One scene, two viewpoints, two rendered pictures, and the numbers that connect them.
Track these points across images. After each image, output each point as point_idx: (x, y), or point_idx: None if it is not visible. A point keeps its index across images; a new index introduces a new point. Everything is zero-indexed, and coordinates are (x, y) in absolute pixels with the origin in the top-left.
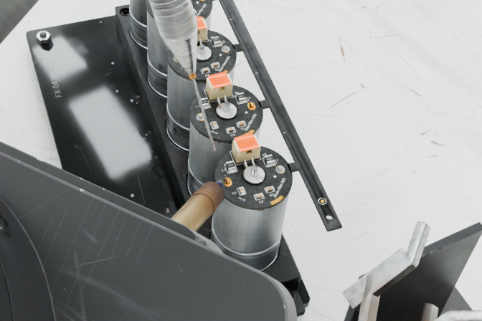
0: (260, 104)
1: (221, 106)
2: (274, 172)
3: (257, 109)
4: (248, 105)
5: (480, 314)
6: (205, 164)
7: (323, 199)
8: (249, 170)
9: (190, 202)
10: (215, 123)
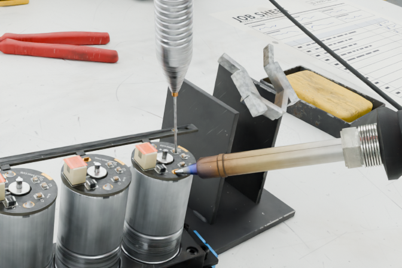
0: (82, 155)
1: (93, 174)
2: (156, 149)
3: (90, 157)
4: (85, 161)
5: (271, 48)
6: (122, 219)
7: (172, 130)
8: (161, 159)
9: (238, 157)
10: (115, 176)
